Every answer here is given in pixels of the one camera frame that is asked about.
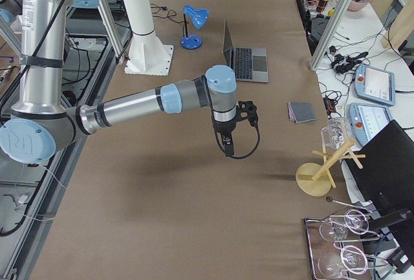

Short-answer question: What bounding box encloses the black wire glass rack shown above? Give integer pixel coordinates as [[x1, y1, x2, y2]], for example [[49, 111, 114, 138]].
[[303, 197, 388, 279]]

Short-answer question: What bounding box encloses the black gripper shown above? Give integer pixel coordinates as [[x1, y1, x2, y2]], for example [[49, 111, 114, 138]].
[[212, 116, 239, 156]]

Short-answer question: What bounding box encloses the upper wine glass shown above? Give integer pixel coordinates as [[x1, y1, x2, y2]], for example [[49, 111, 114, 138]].
[[319, 209, 369, 242]]

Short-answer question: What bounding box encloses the upper teach pendant tablet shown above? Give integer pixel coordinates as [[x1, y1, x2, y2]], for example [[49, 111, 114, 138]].
[[354, 64, 395, 106]]

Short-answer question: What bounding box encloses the black monitor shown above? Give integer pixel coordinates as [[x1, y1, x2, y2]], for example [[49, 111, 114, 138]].
[[347, 119, 414, 239]]

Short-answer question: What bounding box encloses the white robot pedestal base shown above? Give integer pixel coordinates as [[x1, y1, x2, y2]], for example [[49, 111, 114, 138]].
[[124, 0, 173, 76]]

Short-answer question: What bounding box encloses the blue desk lamp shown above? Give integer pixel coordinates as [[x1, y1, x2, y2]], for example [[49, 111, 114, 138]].
[[180, 5, 210, 50]]

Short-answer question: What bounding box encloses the lower wine glass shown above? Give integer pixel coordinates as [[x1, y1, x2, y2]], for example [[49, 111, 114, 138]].
[[317, 245, 368, 279]]

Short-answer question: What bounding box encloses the wooden cup rack stand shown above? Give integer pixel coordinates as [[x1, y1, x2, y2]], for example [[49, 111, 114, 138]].
[[296, 138, 366, 197]]

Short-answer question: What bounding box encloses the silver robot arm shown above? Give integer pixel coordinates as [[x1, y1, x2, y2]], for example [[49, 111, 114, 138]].
[[1, 0, 240, 164]]

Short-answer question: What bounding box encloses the folded grey cloth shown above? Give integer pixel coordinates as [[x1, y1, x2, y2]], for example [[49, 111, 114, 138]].
[[287, 102, 316, 124]]

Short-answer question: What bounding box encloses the pink bowl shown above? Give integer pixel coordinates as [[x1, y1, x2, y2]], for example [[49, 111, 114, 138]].
[[347, 0, 371, 12]]

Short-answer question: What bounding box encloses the black lamp power cable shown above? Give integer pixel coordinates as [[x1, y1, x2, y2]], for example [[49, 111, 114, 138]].
[[149, 3, 185, 26]]

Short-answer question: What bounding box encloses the wine glass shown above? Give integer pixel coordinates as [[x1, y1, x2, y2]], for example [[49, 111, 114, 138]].
[[317, 245, 368, 279], [319, 209, 369, 242]]

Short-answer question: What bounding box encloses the clear glass mug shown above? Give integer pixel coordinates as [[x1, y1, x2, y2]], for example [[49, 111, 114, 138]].
[[321, 117, 354, 149]]

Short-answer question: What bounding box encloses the teach pendant tablet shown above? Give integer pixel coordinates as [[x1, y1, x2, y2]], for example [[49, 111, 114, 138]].
[[348, 103, 393, 146], [354, 64, 395, 106]]

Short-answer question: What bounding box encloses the black device box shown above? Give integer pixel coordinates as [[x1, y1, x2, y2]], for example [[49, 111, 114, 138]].
[[323, 97, 337, 116]]

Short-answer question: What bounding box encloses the aluminium frame post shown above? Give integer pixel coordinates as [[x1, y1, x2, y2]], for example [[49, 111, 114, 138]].
[[309, 0, 351, 71]]

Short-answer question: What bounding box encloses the grey laptop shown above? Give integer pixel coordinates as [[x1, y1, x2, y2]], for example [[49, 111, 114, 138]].
[[223, 19, 269, 83]]

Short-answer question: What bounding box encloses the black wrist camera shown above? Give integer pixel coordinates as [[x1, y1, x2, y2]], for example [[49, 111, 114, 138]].
[[236, 101, 258, 127]]

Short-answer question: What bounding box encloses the lower teach pendant tablet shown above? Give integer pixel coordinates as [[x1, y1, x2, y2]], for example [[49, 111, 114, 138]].
[[348, 103, 393, 146]]

